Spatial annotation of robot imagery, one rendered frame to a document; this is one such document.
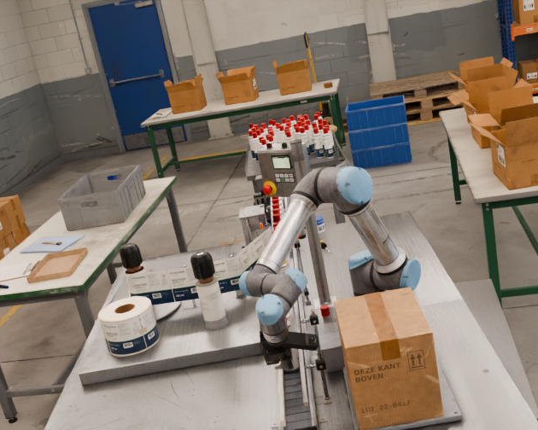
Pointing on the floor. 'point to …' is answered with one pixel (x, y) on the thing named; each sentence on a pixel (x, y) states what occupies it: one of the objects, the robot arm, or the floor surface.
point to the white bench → (97, 260)
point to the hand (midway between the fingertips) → (292, 365)
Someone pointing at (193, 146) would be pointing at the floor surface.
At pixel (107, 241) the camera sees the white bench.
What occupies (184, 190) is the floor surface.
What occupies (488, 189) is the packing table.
